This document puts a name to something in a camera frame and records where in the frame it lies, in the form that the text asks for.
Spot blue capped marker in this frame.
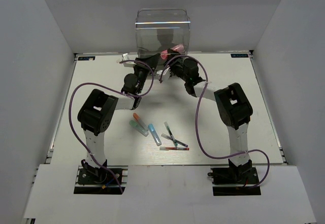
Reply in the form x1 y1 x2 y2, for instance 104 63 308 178
148 124 161 146

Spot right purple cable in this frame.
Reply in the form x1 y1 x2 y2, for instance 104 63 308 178
162 55 270 188

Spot green capped marker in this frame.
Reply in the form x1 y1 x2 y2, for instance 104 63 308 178
129 120 148 137

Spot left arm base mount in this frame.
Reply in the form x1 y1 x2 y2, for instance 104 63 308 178
74 166 128 195

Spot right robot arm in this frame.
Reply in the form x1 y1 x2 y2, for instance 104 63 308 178
165 51 253 184

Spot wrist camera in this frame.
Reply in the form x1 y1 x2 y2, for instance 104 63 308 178
159 67 171 83
118 53 135 68

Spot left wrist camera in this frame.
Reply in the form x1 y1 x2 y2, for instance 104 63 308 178
118 53 135 68

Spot purple cable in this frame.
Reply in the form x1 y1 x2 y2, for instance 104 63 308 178
162 55 270 188
70 59 154 194

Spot red pen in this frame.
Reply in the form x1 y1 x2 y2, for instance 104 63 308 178
159 146 189 151

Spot purple tipped pen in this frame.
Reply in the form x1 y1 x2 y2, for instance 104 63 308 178
161 134 188 147

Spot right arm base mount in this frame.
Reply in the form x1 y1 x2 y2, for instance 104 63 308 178
207 167 261 197

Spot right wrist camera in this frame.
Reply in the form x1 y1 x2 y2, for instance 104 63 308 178
159 67 171 83

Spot pink capped red stapler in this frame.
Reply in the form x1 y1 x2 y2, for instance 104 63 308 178
160 44 185 60

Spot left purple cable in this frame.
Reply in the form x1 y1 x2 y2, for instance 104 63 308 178
70 59 154 194

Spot orange capped marker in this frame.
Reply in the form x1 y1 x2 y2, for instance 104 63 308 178
133 113 149 131

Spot clear acrylic drawer organizer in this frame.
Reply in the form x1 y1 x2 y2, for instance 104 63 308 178
135 8 190 58

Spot green grey pen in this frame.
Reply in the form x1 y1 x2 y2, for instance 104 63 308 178
164 121 176 144

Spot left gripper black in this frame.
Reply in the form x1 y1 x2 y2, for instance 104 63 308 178
133 53 160 94

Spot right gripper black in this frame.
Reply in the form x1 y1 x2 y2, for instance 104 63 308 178
165 48 190 82

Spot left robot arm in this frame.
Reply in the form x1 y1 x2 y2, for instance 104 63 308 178
77 54 160 183

